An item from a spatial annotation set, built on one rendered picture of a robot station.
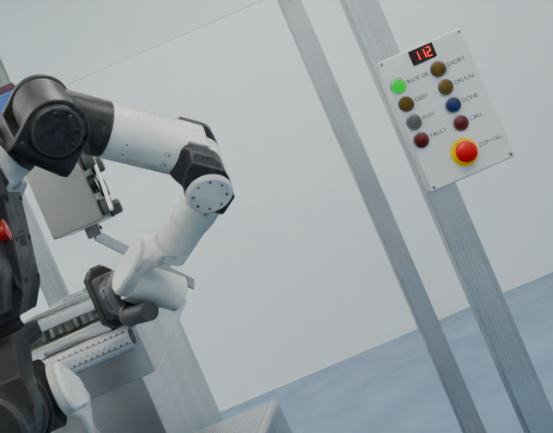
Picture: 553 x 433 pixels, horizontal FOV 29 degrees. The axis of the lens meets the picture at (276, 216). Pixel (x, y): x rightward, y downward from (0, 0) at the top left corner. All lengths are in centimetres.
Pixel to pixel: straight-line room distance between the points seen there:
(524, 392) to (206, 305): 340
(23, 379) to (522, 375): 101
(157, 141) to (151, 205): 372
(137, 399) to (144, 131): 79
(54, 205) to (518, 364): 95
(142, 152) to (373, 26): 61
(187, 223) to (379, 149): 358
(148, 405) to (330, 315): 315
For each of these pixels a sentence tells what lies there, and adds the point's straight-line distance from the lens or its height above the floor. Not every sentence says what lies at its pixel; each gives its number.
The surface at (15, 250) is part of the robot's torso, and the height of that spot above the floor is 104.
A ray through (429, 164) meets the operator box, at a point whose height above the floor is 89.
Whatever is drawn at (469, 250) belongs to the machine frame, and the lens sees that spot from 210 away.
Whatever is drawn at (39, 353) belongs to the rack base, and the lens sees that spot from 223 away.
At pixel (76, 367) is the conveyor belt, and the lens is 218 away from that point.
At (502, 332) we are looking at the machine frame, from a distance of 213.
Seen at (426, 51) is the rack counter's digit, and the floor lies 108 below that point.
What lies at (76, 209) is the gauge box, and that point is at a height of 108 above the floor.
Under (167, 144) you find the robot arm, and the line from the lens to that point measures 169.
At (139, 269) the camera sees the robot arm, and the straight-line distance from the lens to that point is 185.
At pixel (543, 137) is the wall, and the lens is 544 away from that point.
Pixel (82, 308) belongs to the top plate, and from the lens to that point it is 220.
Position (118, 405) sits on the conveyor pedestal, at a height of 67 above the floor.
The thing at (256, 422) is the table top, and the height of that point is 86.
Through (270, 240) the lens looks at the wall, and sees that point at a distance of 535.
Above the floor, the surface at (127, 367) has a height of 75.
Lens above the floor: 99
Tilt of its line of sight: 2 degrees down
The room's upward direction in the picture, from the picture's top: 23 degrees counter-clockwise
